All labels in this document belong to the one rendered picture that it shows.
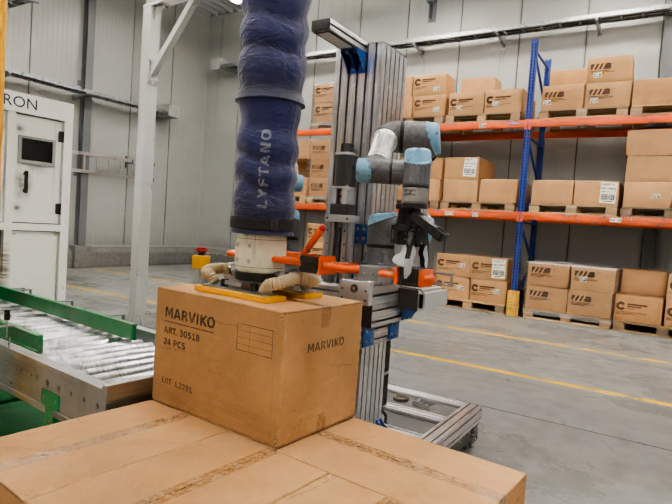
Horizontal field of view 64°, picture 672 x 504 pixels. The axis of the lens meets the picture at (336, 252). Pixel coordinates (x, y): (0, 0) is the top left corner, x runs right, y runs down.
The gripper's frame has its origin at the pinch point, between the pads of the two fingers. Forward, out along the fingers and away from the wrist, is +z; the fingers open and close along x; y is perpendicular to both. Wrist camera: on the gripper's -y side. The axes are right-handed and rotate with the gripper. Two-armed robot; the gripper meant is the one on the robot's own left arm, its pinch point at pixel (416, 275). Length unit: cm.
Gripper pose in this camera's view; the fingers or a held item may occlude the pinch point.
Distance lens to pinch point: 154.4
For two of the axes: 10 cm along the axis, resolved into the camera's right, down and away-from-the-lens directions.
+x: -5.9, 0.0, -8.0
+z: -0.6, 10.0, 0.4
